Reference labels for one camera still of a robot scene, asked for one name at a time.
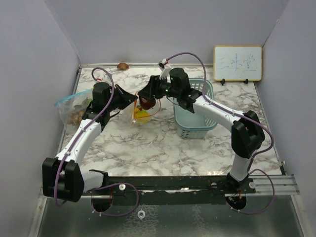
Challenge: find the brown longan bunch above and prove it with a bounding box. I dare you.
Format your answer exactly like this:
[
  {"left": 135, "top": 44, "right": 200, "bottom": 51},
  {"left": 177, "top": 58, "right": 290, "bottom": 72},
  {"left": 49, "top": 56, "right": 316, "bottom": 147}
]
[{"left": 68, "top": 110, "right": 84, "bottom": 126}]

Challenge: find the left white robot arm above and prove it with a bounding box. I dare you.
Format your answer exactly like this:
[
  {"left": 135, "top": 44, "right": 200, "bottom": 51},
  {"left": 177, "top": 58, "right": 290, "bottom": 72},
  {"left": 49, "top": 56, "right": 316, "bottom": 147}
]
[{"left": 42, "top": 82, "right": 137, "bottom": 202}]

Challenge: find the green ring toy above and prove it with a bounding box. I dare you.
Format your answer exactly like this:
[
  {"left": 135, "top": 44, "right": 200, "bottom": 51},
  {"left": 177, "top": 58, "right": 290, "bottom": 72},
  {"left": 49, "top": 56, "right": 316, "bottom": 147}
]
[{"left": 74, "top": 98, "right": 92, "bottom": 110}]

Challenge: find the purple cable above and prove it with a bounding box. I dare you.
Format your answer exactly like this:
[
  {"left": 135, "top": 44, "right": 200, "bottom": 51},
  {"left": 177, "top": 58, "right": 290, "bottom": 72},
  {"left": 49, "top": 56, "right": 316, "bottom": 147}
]
[
  {"left": 165, "top": 51, "right": 276, "bottom": 215},
  {"left": 53, "top": 67, "right": 116, "bottom": 207}
]

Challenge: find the clear orange-zipper bag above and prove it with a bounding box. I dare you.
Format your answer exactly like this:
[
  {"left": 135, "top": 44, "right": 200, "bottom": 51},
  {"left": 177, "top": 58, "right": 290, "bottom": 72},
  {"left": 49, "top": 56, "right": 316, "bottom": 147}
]
[{"left": 121, "top": 99, "right": 161, "bottom": 125}]

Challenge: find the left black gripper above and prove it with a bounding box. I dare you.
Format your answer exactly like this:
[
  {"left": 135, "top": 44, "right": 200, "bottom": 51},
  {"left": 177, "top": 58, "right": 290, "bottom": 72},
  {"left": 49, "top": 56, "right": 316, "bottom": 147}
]
[{"left": 106, "top": 84, "right": 138, "bottom": 112}]

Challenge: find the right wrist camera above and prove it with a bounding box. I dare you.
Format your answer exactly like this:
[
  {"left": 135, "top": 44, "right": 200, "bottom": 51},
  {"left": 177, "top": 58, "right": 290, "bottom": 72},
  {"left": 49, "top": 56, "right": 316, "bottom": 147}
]
[{"left": 158, "top": 59, "right": 172, "bottom": 79}]

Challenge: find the clear blue-zipper bag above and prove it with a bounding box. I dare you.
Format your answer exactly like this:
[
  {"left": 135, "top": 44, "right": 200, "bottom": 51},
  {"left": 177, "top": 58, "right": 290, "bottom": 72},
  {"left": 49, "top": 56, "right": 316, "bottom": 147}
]
[{"left": 54, "top": 88, "right": 92, "bottom": 134}]

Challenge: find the light blue plastic basket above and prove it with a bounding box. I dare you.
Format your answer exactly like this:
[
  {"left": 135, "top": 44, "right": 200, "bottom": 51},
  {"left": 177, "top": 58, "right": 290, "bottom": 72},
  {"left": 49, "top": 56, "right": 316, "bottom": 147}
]
[{"left": 172, "top": 78, "right": 217, "bottom": 139}]

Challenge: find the dark red apple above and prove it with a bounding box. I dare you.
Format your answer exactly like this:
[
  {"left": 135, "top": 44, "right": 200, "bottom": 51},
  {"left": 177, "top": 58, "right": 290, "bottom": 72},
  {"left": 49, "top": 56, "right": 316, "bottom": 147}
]
[{"left": 139, "top": 97, "right": 156, "bottom": 110}]

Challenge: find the aluminium frame rail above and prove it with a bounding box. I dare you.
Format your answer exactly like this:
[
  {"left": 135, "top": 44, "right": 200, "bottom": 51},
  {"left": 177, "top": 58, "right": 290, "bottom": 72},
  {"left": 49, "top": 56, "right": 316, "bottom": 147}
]
[{"left": 39, "top": 174, "right": 301, "bottom": 198}]

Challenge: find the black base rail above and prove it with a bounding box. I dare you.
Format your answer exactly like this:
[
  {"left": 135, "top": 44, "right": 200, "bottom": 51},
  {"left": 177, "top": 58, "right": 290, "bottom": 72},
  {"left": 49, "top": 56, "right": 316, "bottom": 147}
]
[{"left": 80, "top": 175, "right": 257, "bottom": 205}]

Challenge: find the white board wooden frame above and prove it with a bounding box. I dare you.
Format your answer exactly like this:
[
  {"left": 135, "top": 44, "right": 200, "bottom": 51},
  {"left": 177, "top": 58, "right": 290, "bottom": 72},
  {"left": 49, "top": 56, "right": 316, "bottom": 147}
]
[{"left": 213, "top": 45, "right": 263, "bottom": 84}]

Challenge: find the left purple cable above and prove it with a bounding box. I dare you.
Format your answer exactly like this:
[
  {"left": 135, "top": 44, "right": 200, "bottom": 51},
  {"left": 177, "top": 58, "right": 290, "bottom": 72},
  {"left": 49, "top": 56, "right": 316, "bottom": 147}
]
[{"left": 53, "top": 67, "right": 116, "bottom": 207}]

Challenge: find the tan brown mushroom toy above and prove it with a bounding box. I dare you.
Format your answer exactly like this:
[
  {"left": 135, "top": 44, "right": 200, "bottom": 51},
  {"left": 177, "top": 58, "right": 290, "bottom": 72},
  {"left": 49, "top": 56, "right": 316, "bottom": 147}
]
[{"left": 117, "top": 62, "right": 129, "bottom": 70}]

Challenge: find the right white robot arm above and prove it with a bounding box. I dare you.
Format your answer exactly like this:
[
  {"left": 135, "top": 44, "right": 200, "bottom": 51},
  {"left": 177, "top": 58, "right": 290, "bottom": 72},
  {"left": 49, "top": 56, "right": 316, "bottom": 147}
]
[{"left": 138, "top": 68, "right": 265, "bottom": 193}]

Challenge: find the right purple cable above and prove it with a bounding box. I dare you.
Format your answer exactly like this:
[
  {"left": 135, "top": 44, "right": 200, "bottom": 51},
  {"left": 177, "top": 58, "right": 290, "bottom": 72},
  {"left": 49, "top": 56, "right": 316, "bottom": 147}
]
[{"left": 165, "top": 51, "right": 276, "bottom": 215}]

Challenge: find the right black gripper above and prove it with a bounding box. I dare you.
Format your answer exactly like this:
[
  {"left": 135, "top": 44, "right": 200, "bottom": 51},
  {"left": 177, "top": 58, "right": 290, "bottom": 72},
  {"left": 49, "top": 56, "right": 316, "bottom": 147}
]
[{"left": 139, "top": 75, "right": 180, "bottom": 100}]

